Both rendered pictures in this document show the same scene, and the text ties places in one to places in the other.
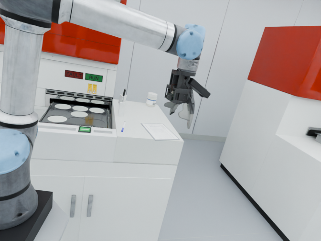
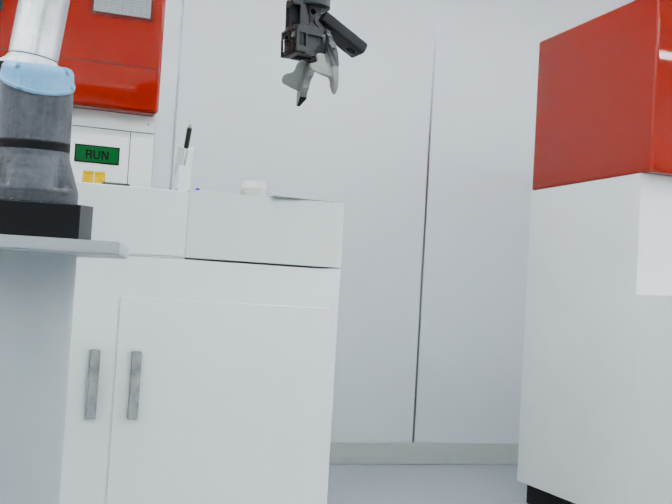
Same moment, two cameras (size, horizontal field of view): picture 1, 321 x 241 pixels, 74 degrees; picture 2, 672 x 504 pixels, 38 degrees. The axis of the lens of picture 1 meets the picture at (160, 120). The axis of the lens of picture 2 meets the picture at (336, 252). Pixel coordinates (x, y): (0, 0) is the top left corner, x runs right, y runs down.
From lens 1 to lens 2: 1.30 m
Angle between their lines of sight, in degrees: 22
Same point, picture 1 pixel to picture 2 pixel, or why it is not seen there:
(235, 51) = (493, 145)
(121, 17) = not seen: outside the picture
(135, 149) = (233, 224)
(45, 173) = not seen: hidden behind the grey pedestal
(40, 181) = not seen: hidden behind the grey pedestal
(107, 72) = (130, 139)
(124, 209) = (223, 403)
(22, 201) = (64, 165)
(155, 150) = (281, 227)
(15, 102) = (41, 32)
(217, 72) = (451, 217)
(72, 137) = (93, 192)
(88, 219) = (130, 433)
